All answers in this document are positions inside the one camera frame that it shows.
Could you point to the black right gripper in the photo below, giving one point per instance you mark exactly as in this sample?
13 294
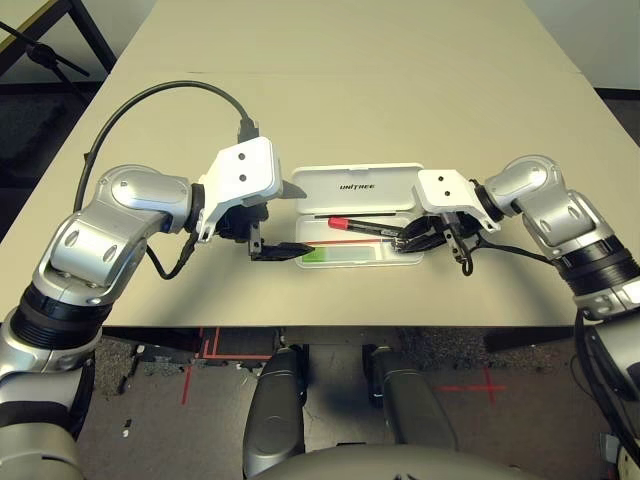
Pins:
455 227

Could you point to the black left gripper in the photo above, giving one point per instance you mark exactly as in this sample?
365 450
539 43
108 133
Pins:
240 222

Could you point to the green card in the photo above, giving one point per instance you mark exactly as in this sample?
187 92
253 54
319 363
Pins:
330 255

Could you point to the red and black marker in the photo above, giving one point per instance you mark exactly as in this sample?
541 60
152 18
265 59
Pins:
360 226

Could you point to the white plastic pencil case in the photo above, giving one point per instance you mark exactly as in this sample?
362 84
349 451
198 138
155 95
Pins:
350 190

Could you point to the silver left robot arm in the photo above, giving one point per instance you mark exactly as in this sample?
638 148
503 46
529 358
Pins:
135 195

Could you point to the grey right robot leg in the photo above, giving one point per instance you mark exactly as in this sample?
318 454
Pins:
415 405

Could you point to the grey robot leg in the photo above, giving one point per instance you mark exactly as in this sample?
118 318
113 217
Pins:
415 405
275 415

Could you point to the grey left robot leg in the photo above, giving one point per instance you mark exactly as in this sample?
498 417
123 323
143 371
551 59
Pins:
275 415

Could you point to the grey robot torso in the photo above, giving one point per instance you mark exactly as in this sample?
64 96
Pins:
390 467

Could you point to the small white floor scrap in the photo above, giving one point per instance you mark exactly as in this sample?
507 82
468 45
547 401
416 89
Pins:
127 432

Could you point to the grey floor power box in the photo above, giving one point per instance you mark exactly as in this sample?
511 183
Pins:
611 447

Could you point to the black tripod stand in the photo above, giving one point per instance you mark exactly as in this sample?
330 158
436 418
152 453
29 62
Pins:
40 52

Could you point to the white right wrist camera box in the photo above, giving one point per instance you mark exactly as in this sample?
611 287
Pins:
445 190

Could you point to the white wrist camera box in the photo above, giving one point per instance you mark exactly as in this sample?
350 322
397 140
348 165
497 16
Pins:
445 190
245 170

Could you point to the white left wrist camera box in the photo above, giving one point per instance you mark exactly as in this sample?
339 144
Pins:
245 170

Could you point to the black metal table frame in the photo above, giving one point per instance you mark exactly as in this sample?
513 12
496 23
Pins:
95 35

